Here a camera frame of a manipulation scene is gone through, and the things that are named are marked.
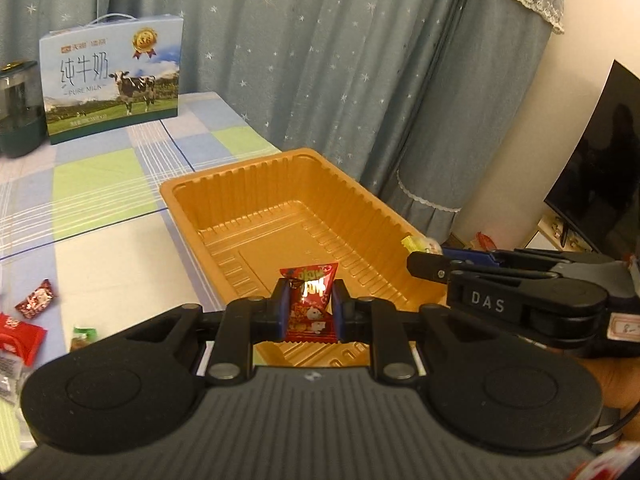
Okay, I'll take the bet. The yellow candy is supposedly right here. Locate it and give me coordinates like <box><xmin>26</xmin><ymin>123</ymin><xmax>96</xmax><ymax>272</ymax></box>
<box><xmin>401</xmin><ymin>235</ymin><xmax>442</xmax><ymax>255</ymax></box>

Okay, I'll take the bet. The red cartoon candy packet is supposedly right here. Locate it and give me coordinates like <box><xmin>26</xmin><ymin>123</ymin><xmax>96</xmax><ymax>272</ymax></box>
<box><xmin>280</xmin><ymin>262</ymin><xmax>338</xmax><ymax>344</ymax></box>

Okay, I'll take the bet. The person's right hand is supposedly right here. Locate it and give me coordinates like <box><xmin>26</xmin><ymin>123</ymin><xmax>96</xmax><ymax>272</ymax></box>
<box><xmin>577</xmin><ymin>358</ymin><xmax>640</xmax><ymax>415</ymax></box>

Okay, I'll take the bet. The orange plastic tray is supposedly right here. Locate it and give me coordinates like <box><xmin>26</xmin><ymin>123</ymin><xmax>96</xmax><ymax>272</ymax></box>
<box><xmin>160</xmin><ymin>148</ymin><xmax>445</xmax><ymax>371</ymax></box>

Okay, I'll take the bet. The black television screen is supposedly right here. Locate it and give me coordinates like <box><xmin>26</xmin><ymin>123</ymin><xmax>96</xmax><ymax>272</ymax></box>
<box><xmin>544</xmin><ymin>61</ymin><xmax>639</xmax><ymax>260</ymax></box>

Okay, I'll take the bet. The green wrapped candy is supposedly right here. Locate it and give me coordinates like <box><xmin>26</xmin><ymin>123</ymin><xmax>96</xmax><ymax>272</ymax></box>
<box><xmin>70</xmin><ymin>326</ymin><xmax>99</xmax><ymax>352</ymax></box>

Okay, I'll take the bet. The checkered tablecloth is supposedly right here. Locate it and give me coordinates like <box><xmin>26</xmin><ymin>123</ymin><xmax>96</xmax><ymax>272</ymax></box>
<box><xmin>1</xmin><ymin>92</ymin><xmax>274</xmax><ymax>362</ymax></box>

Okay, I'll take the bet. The blue star curtain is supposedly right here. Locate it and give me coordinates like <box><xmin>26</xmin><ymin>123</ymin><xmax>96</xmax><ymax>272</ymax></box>
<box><xmin>1</xmin><ymin>0</ymin><xmax>565</xmax><ymax>240</ymax></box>

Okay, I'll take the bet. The brown red candy wrapper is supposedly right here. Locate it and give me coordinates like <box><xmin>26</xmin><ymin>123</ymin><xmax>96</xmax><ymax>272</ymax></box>
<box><xmin>15</xmin><ymin>278</ymin><xmax>55</xmax><ymax>320</ymax></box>

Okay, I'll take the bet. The red pouch snack packet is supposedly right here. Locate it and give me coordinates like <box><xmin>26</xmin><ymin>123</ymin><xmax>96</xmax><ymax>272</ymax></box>
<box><xmin>0</xmin><ymin>313</ymin><xmax>47</xmax><ymax>366</ymax></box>

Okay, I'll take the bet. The white sachet stack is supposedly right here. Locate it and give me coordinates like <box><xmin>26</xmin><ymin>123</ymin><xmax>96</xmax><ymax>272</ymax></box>
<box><xmin>0</xmin><ymin>351</ymin><xmax>24</xmax><ymax>404</ymax></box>

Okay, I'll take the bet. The blue milk carton box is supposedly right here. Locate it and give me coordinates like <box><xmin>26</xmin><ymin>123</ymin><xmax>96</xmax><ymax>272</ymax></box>
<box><xmin>39</xmin><ymin>13</ymin><xmax>183</xmax><ymax>144</ymax></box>

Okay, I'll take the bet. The dark glass jar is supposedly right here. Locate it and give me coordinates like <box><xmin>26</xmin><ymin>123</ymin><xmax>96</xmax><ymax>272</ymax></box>
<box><xmin>0</xmin><ymin>61</ymin><xmax>47</xmax><ymax>158</ymax></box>

